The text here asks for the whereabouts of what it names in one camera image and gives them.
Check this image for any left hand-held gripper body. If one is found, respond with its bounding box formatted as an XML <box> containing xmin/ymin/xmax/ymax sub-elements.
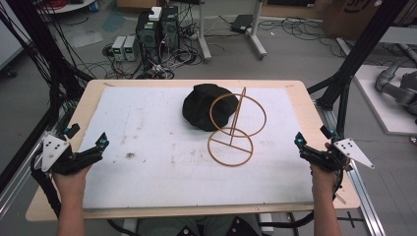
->
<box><xmin>40</xmin><ymin>133</ymin><xmax>104</xmax><ymax>175</ymax></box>

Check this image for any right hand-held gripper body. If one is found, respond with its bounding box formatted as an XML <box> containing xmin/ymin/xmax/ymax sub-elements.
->
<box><xmin>300</xmin><ymin>137</ymin><xmax>376</xmax><ymax>173</ymax></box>

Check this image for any person's left hand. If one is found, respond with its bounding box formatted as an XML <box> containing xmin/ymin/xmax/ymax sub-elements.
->
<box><xmin>51</xmin><ymin>164</ymin><xmax>93</xmax><ymax>199</ymax></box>

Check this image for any person's right hand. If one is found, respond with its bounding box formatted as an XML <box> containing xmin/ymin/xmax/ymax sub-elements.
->
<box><xmin>309</xmin><ymin>163</ymin><xmax>342</xmax><ymax>195</ymax></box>

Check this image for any white platform board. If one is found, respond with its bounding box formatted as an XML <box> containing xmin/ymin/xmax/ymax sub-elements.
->
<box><xmin>353</xmin><ymin>64</ymin><xmax>417</xmax><ymax>136</ymax></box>

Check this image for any white table mat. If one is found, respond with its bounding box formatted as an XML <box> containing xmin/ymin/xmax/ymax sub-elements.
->
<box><xmin>78</xmin><ymin>86</ymin><xmax>315</xmax><ymax>210</ymax></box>

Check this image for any grey power supply unit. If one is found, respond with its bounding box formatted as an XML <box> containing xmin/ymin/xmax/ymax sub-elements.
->
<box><xmin>110</xmin><ymin>35</ymin><xmax>128</xmax><ymax>63</ymax></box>
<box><xmin>123</xmin><ymin>34</ymin><xmax>140</xmax><ymax>63</ymax></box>

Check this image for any black cap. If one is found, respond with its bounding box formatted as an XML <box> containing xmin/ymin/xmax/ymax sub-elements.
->
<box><xmin>181</xmin><ymin>83</ymin><xmax>240</xmax><ymax>133</ymax></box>

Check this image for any white board panel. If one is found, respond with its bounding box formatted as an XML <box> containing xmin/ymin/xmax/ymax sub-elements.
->
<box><xmin>0</xmin><ymin>0</ymin><xmax>25</xmax><ymax>72</ymax></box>

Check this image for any white metal stand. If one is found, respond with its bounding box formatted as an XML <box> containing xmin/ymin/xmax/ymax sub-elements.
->
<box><xmin>196</xmin><ymin>0</ymin><xmax>268</xmax><ymax>64</ymax></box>

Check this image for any black computer tower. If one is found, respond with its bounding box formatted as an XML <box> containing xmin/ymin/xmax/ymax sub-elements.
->
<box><xmin>159</xmin><ymin>5</ymin><xmax>181</xmax><ymax>51</ymax></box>
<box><xmin>135</xmin><ymin>12</ymin><xmax>162</xmax><ymax>65</ymax></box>

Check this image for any brown cardboard box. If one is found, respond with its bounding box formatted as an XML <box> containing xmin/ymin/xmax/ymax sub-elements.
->
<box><xmin>320</xmin><ymin>0</ymin><xmax>399</xmax><ymax>41</ymax></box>

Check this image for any white round table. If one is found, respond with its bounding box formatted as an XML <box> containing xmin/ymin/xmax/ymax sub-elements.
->
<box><xmin>35</xmin><ymin>0</ymin><xmax>96</xmax><ymax>15</ymax></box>

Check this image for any person's dark clothing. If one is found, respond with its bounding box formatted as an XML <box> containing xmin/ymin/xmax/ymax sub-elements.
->
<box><xmin>137</xmin><ymin>214</ymin><xmax>264</xmax><ymax>236</ymax></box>

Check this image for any flat black box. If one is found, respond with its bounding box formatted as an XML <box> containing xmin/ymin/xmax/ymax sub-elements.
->
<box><xmin>229</xmin><ymin>14</ymin><xmax>255</xmax><ymax>35</ymax></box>

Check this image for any white box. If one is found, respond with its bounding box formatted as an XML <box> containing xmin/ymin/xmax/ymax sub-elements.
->
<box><xmin>148</xmin><ymin>6</ymin><xmax>163</xmax><ymax>23</ymax></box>

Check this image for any black sleeved cable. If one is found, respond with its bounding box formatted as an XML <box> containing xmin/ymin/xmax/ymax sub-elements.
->
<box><xmin>258</xmin><ymin>209</ymin><xmax>316</xmax><ymax>230</ymax></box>
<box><xmin>30</xmin><ymin>153</ymin><xmax>63</xmax><ymax>219</ymax></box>

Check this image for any aluminium rail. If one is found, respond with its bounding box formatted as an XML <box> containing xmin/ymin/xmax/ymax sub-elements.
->
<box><xmin>0</xmin><ymin>131</ymin><xmax>50</xmax><ymax>221</ymax></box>
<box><xmin>315</xmin><ymin>99</ymin><xmax>388</xmax><ymax>236</ymax></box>

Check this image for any tan ring hat stand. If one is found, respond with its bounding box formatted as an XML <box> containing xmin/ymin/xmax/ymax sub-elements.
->
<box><xmin>207</xmin><ymin>86</ymin><xmax>268</xmax><ymax>168</ymax></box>

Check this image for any black metal frame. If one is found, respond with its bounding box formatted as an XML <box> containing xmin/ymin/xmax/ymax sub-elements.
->
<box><xmin>0</xmin><ymin>0</ymin><xmax>96</xmax><ymax>195</ymax></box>
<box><xmin>307</xmin><ymin>0</ymin><xmax>411</xmax><ymax>141</ymax></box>

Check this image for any tangle of floor cables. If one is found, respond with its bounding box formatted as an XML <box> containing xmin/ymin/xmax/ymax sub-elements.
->
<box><xmin>75</xmin><ymin>6</ymin><xmax>237</xmax><ymax>81</ymax></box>

